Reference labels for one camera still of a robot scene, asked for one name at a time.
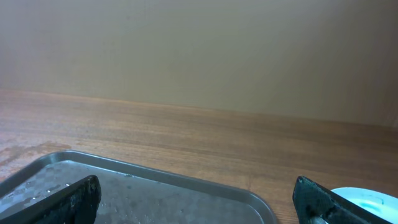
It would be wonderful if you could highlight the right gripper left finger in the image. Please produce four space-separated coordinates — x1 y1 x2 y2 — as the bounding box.
1 175 101 224

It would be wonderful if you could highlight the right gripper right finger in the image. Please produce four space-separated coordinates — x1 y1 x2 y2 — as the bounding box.
292 176 389 224

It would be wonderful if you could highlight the white plate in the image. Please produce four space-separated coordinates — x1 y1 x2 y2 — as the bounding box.
332 187 398 224

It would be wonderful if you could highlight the dark brown serving tray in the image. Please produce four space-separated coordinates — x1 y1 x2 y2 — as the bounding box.
1 151 277 224

